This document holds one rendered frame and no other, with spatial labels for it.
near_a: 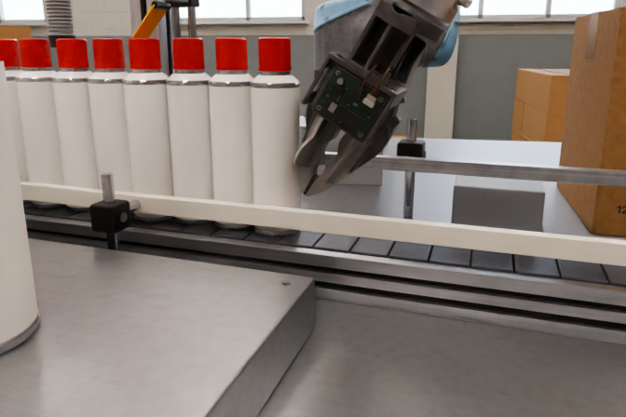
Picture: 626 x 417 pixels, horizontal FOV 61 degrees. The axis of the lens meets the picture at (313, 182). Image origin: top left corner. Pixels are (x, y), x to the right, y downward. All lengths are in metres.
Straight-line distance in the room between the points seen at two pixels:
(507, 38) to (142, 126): 5.64
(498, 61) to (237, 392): 5.85
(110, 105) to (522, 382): 0.50
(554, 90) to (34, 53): 3.50
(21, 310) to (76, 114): 0.32
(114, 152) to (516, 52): 5.66
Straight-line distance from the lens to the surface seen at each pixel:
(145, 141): 0.62
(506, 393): 0.44
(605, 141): 0.72
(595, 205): 0.74
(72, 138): 0.69
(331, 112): 0.48
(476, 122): 6.14
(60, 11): 0.83
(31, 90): 0.72
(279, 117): 0.54
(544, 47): 6.18
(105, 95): 0.65
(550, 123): 3.94
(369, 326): 0.51
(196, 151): 0.60
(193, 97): 0.59
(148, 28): 0.66
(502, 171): 0.57
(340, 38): 1.01
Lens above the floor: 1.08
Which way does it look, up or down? 14 degrees down
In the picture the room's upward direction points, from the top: straight up
